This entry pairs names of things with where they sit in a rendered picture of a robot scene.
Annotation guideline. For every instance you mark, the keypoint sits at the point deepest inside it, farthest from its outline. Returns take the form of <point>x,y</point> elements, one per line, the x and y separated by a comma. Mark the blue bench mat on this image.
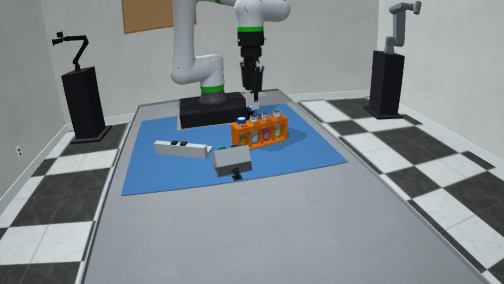
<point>148,172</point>

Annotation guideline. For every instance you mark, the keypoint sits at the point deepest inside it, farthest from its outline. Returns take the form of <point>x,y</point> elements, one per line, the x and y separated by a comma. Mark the orange tube rack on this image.
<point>259,125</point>

